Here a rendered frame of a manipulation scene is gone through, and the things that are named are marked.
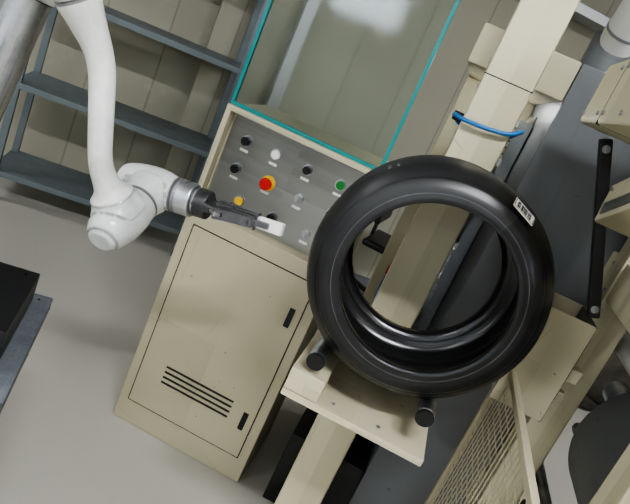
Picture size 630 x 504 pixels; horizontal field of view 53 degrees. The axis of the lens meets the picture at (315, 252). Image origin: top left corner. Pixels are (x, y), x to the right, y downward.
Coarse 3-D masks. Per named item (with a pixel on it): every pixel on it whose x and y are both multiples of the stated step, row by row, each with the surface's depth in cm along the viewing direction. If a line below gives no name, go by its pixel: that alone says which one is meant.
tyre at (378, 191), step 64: (384, 192) 136; (448, 192) 134; (512, 192) 136; (320, 256) 142; (512, 256) 135; (320, 320) 147; (384, 320) 170; (512, 320) 138; (384, 384) 147; (448, 384) 143
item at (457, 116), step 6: (456, 114) 164; (462, 114) 169; (456, 120) 170; (462, 120) 162; (468, 120) 162; (480, 126) 161; (486, 126) 161; (492, 132) 161; (498, 132) 160; (504, 132) 160; (510, 132) 160; (516, 132) 161; (522, 132) 162; (510, 138) 176
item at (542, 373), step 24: (552, 312) 163; (576, 312) 180; (552, 336) 164; (576, 336) 163; (528, 360) 167; (552, 360) 165; (576, 360) 164; (504, 384) 170; (528, 384) 168; (552, 384) 167; (528, 408) 170
